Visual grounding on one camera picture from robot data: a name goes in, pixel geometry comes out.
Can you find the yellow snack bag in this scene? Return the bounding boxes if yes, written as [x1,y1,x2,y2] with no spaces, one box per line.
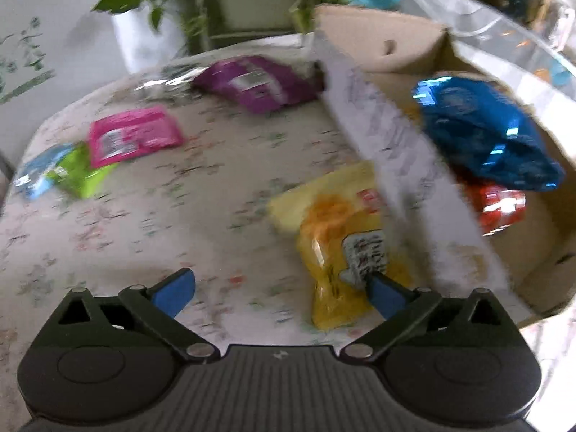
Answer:
[267,162,417,331]

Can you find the purple snack bag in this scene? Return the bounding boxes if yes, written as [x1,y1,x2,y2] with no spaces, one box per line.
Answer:
[193,55,325,114]

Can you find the cardboard box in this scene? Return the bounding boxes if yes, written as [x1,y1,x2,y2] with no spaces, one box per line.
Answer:
[312,4,576,329]

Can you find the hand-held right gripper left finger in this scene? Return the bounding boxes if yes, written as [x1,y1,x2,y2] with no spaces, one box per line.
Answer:
[56,267,221,361]

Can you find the green snack packet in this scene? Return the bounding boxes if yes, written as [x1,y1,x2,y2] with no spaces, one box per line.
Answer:
[45,141,118,199]

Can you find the pink snack packet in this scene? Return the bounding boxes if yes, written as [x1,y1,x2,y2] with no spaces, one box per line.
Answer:
[87,105,184,169]

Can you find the table with clear cover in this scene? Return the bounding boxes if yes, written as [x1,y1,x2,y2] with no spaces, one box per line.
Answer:
[396,0,576,113]

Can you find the silver foil snack packet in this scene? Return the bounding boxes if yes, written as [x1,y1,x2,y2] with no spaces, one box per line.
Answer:
[135,64,212,93]

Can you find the red snack bag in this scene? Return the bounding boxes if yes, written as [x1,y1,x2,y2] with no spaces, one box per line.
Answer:
[454,166,527,237]

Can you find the light blue snack packet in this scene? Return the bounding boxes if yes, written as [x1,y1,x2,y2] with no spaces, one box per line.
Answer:
[13,143,75,201]

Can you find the dark blue foil snack bag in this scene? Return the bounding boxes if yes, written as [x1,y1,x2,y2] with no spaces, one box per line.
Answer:
[411,76,565,192]

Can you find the table with floral cloth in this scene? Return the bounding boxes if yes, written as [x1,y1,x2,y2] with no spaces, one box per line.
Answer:
[0,31,576,415]

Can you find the white refrigerator with tree print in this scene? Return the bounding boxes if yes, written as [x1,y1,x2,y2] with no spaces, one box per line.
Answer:
[0,0,131,104]

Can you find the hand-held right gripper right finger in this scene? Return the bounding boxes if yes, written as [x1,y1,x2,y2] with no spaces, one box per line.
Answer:
[339,272,518,361]

